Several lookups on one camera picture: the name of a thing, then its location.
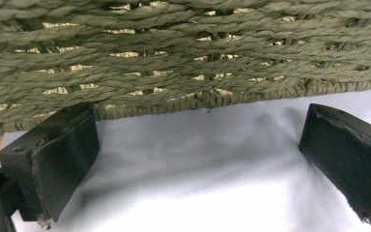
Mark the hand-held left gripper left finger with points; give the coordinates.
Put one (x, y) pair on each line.
(61, 161)

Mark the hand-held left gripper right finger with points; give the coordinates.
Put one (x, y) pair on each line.
(351, 154)

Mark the green woven basket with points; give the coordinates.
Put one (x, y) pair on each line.
(174, 58)

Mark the white foam mat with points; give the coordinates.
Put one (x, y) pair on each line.
(190, 177)

